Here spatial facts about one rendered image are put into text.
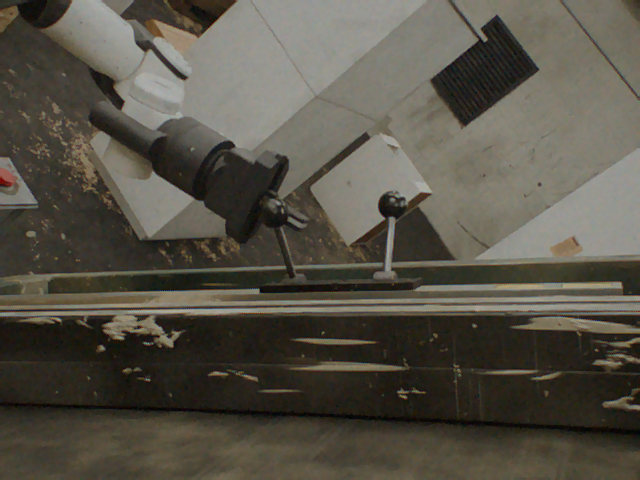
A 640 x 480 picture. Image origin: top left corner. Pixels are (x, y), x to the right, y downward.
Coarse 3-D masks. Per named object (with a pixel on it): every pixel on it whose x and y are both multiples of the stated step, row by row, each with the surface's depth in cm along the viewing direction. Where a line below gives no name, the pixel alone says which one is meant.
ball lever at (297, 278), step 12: (264, 204) 87; (276, 204) 86; (264, 216) 86; (276, 216) 86; (288, 216) 88; (276, 228) 88; (288, 252) 91; (288, 264) 91; (288, 276) 93; (300, 276) 92
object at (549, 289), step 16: (416, 288) 87; (432, 288) 86; (448, 288) 85; (464, 288) 84; (480, 288) 83; (496, 288) 82; (512, 288) 82; (528, 288) 81; (544, 288) 80; (560, 288) 80; (576, 288) 79; (592, 288) 78; (608, 288) 78; (0, 304) 107; (16, 304) 106; (32, 304) 105; (48, 304) 104; (64, 304) 103; (80, 304) 102
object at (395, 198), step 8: (392, 192) 92; (384, 200) 92; (392, 200) 91; (400, 200) 92; (384, 208) 92; (392, 208) 91; (400, 208) 92; (384, 216) 93; (392, 216) 92; (400, 216) 92; (392, 224) 92; (392, 232) 91; (392, 240) 91; (384, 256) 90; (384, 264) 89; (376, 272) 89; (384, 272) 88; (392, 272) 88; (376, 280) 88; (384, 280) 88; (392, 280) 88
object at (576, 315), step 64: (0, 320) 59; (64, 320) 57; (128, 320) 55; (192, 320) 53; (256, 320) 51; (320, 320) 49; (384, 320) 48; (448, 320) 46; (512, 320) 45; (576, 320) 43; (0, 384) 59; (64, 384) 57; (128, 384) 55; (192, 384) 53; (256, 384) 51; (320, 384) 50; (384, 384) 48; (448, 384) 46; (512, 384) 45; (576, 384) 44
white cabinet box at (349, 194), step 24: (384, 144) 570; (336, 168) 586; (360, 168) 578; (384, 168) 571; (408, 168) 608; (312, 192) 594; (336, 192) 586; (360, 192) 579; (384, 192) 571; (408, 192) 564; (336, 216) 587; (360, 216) 580; (360, 240) 599
